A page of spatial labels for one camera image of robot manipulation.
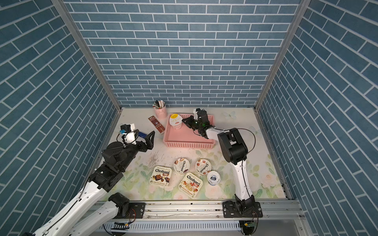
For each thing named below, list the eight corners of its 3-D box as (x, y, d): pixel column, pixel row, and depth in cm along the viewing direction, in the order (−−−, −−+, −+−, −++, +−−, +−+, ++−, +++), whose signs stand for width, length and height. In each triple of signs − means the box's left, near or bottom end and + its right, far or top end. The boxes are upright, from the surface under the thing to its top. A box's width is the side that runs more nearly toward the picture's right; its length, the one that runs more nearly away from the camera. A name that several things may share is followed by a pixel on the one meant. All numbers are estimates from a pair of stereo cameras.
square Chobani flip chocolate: (150, 186, 82) (148, 184, 79) (153, 168, 89) (152, 165, 86) (170, 187, 83) (169, 184, 80) (172, 168, 89) (171, 166, 86)
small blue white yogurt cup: (207, 186, 83) (208, 182, 78) (206, 174, 87) (207, 170, 83) (219, 186, 83) (221, 183, 78) (218, 174, 87) (220, 170, 83)
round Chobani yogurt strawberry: (195, 176, 86) (195, 173, 83) (195, 162, 92) (195, 159, 88) (211, 176, 86) (211, 173, 83) (210, 162, 92) (210, 159, 88)
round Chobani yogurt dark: (173, 175, 87) (172, 172, 83) (175, 161, 92) (174, 157, 89) (189, 175, 87) (189, 172, 83) (189, 161, 93) (189, 157, 89)
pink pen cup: (156, 121, 114) (154, 111, 106) (158, 115, 118) (155, 105, 110) (166, 121, 114) (164, 112, 106) (167, 115, 118) (165, 105, 110)
